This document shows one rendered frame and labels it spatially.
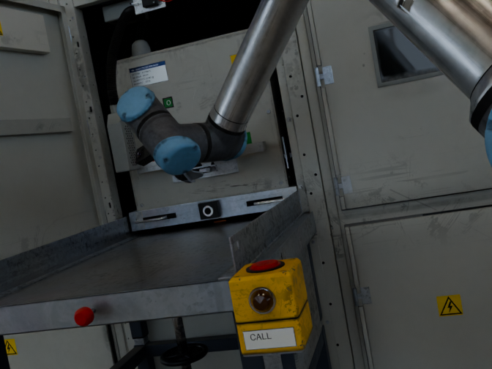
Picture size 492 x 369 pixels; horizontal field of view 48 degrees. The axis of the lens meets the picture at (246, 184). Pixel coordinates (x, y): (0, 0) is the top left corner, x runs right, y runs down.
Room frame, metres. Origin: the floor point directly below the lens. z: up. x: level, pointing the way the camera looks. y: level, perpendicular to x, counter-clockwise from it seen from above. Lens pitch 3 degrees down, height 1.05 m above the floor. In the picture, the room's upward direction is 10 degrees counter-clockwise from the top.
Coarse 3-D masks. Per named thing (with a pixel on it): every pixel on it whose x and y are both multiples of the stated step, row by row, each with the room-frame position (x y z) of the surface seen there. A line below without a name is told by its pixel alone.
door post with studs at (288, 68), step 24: (288, 48) 1.55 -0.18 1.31; (288, 72) 1.56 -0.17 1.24; (288, 96) 1.56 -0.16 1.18; (288, 120) 1.55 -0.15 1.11; (312, 144) 1.55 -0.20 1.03; (312, 168) 1.55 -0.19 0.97; (312, 192) 1.55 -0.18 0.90; (336, 288) 1.55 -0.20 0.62; (336, 312) 1.55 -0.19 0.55; (336, 336) 1.55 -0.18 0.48
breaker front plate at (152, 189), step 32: (128, 64) 1.73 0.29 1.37; (192, 64) 1.67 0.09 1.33; (224, 64) 1.65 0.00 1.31; (160, 96) 1.70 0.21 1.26; (192, 96) 1.68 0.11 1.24; (256, 128) 1.63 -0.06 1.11; (256, 160) 1.64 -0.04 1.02; (160, 192) 1.72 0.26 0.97; (192, 192) 1.69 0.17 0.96; (224, 192) 1.67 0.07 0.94
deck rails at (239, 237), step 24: (264, 216) 1.15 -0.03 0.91; (288, 216) 1.38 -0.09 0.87; (72, 240) 1.44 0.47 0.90; (96, 240) 1.54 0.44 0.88; (120, 240) 1.67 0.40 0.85; (240, 240) 0.96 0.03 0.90; (264, 240) 1.12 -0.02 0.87; (0, 264) 1.17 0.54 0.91; (24, 264) 1.24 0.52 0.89; (48, 264) 1.33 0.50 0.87; (72, 264) 1.37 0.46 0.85; (240, 264) 0.94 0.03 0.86; (0, 288) 1.16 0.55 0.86
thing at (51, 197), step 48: (0, 0) 1.54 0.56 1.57; (0, 48) 1.49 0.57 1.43; (48, 48) 1.63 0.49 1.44; (0, 96) 1.47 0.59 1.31; (48, 96) 1.64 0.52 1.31; (0, 144) 1.44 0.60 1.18; (48, 144) 1.60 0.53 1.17; (0, 192) 1.42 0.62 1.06; (48, 192) 1.57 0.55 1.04; (0, 240) 1.39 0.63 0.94; (48, 240) 1.53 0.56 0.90
